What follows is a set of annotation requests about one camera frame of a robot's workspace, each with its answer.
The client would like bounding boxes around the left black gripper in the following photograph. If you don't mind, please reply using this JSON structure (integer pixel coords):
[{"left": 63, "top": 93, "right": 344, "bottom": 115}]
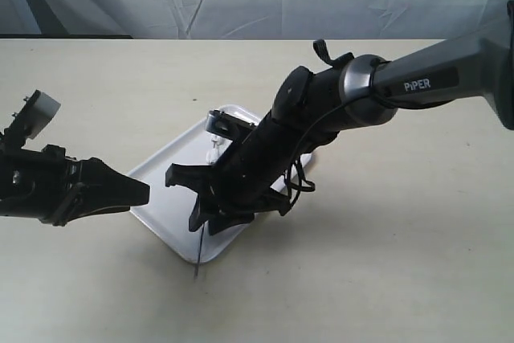
[{"left": 23, "top": 145, "right": 150, "bottom": 226}]

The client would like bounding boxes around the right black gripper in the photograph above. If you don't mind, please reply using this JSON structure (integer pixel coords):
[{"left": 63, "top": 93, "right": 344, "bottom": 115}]
[{"left": 165, "top": 113, "right": 316, "bottom": 235}]

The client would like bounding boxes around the thin metal skewer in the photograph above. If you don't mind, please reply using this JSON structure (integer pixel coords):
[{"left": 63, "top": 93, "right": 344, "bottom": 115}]
[{"left": 194, "top": 223, "right": 206, "bottom": 281}]

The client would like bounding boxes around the white bead top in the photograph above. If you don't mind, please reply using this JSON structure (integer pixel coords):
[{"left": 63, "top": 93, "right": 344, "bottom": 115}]
[{"left": 212, "top": 138, "right": 224, "bottom": 147}]

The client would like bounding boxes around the white bead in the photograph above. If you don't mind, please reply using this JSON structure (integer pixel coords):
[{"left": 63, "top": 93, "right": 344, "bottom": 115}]
[
  {"left": 206, "top": 148, "right": 220, "bottom": 165},
  {"left": 212, "top": 138, "right": 224, "bottom": 147}
]

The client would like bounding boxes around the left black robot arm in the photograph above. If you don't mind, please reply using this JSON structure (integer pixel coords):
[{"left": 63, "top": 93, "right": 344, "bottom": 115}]
[{"left": 1, "top": 129, "right": 150, "bottom": 227}]

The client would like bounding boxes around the right grey black robot arm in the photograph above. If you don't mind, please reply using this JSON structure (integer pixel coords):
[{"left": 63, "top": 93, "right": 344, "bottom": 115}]
[{"left": 165, "top": 2, "right": 513, "bottom": 235}]

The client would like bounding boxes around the white rectangular plastic tray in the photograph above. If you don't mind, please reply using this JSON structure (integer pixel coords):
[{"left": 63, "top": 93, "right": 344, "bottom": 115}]
[{"left": 128, "top": 117, "right": 253, "bottom": 263}]

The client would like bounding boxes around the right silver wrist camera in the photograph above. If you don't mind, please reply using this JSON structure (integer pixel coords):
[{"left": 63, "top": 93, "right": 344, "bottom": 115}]
[{"left": 205, "top": 110, "right": 256, "bottom": 143}]

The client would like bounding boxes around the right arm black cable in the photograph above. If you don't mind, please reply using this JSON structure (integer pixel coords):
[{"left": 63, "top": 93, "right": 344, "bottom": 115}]
[{"left": 276, "top": 37, "right": 402, "bottom": 215}]

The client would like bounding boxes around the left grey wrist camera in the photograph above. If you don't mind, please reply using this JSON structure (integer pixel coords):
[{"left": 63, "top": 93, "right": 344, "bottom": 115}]
[{"left": 11, "top": 90, "right": 61, "bottom": 140}]

